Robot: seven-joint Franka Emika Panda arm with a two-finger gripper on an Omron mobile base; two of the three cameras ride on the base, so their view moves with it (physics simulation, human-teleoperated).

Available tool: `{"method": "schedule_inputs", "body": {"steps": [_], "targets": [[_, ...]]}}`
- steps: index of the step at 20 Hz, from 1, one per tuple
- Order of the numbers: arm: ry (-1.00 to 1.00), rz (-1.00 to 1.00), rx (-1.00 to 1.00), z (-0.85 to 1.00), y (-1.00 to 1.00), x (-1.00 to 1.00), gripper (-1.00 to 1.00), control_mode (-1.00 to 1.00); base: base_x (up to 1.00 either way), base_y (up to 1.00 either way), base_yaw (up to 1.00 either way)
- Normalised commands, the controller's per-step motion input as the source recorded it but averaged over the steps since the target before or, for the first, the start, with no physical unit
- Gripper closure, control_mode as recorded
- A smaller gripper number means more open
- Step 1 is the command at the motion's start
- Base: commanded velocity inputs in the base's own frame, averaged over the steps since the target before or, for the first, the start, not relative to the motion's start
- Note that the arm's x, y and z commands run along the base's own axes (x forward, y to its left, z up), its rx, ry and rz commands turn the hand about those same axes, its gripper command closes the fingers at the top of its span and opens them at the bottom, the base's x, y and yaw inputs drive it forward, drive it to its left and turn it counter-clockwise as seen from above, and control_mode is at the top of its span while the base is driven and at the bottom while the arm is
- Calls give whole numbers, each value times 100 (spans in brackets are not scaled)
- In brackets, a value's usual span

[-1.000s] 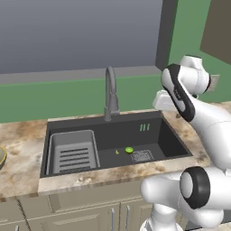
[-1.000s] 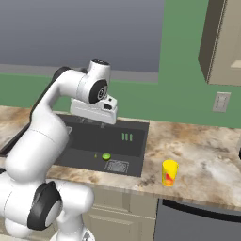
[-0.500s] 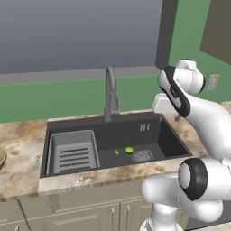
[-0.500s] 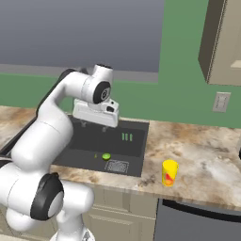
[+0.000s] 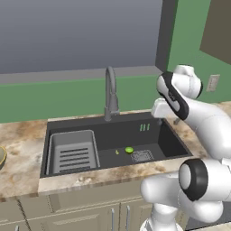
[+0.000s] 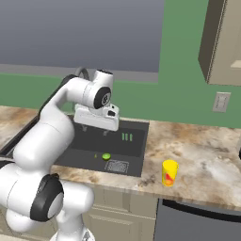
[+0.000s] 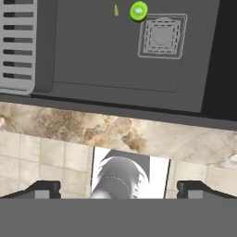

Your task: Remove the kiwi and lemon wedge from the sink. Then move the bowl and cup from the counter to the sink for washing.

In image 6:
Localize grey dishwasher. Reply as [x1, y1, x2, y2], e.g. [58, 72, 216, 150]
[153, 198, 241, 241]

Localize beige wall cupboard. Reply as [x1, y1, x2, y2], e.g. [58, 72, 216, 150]
[198, 0, 241, 87]

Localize grey window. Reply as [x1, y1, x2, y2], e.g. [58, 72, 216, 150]
[0, 0, 166, 84]

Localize beige base cupboard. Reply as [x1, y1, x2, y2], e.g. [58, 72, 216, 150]
[0, 183, 159, 241]

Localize yellow cup with red print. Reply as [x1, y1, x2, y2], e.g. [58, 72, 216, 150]
[161, 159, 180, 187]

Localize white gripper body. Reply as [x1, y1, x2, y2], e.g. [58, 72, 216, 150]
[72, 104, 121, 132]

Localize grey wall socket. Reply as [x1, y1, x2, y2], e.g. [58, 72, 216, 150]
[212, 91, 232, 113]

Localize grey curved tap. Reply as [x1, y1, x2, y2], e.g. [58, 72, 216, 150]
[74, 66, 92, 81]

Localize dark grey sink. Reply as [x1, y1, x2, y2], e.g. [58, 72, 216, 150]
[53, 115, 151, 178]

